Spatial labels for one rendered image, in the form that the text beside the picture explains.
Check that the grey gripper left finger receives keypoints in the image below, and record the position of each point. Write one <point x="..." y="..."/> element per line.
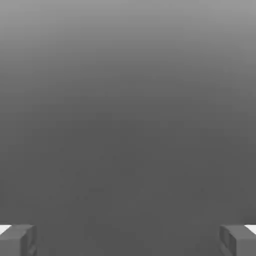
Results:
<point x="14" y="240"/>

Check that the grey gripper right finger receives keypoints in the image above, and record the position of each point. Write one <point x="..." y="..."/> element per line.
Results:
<point x="242" y="240"/>

